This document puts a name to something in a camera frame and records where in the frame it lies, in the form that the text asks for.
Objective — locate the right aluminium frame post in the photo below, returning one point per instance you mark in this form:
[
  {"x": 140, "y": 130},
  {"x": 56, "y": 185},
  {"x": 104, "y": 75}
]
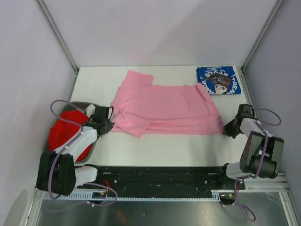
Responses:
[{"x": 275, "y": 11}]

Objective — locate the red t shirt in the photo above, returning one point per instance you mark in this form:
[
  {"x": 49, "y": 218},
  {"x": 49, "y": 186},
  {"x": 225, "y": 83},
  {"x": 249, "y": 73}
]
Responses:
[{"x": 62, "y": 131}]

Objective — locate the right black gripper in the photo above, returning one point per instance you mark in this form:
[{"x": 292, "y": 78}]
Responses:
[{"x": 228, "y": 131}]

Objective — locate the grey plastic tray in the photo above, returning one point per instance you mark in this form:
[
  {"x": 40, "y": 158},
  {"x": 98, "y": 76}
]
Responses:
[{"x": 70, "y": 107}]

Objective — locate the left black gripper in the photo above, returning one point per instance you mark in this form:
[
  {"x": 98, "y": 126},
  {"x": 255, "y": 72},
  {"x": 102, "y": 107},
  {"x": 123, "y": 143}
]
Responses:
[{"x": 110, "y": 126}]

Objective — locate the left aluminium frame post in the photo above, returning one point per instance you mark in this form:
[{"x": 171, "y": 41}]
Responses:
[{"x": 56, "y": 33}]

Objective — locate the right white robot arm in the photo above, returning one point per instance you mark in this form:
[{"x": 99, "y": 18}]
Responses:
[{"x": 262, "y": 153}]

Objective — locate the folded blue printed t shirt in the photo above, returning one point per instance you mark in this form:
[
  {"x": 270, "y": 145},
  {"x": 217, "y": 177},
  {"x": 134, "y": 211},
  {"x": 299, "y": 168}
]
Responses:
[{"x": 219, "y": 80}]

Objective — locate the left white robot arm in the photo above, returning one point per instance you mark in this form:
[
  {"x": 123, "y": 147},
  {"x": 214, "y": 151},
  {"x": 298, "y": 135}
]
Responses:
[{"x": 57, "y": 173}]

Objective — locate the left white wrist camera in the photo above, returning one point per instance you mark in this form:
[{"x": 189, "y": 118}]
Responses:
[{"x": 90, "y": 110}]

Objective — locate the aluminium frame post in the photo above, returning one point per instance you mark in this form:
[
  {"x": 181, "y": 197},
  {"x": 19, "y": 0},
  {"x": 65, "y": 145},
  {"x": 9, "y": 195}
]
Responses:
[
  {"x": 56, "y": 33},
  {"x": 275, "y": 11}
]

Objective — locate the pink t shirt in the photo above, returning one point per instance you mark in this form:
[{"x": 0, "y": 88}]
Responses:
[{"x": 140, "y": 107}]

